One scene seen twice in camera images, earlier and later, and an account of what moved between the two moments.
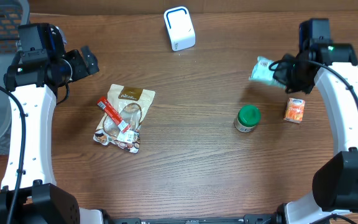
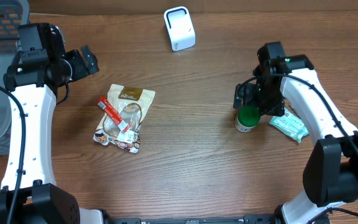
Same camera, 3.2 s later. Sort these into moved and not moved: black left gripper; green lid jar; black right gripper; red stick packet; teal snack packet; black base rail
Moved: teal snack packet; black right gripper
Not moved: black base rail; black left gripper; red stick packet; green lid jar
